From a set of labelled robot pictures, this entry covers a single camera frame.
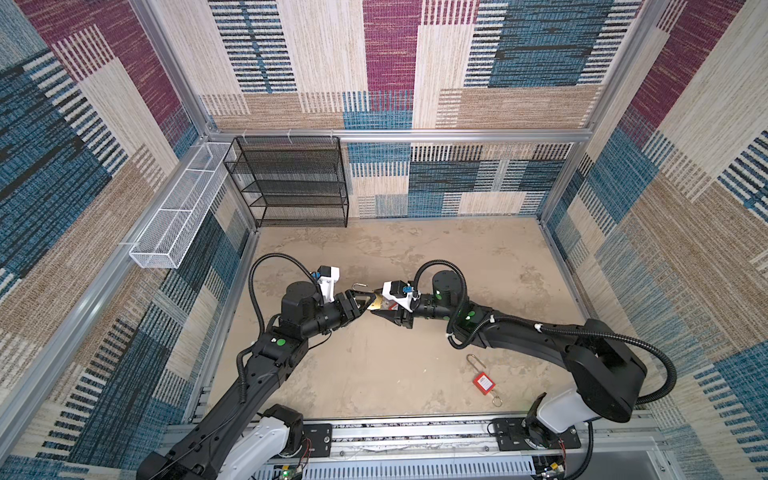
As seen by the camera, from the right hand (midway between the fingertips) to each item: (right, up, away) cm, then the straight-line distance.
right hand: (376, 300), depth 76 cm
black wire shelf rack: (-32, +37, +34) cm, 60 cm away
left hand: (-1, +2, -3) cm, 4 cm away
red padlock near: (+28, -23, +5) cm, 37 cm away
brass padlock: (+1, 0, -2) cm, 3 cm away
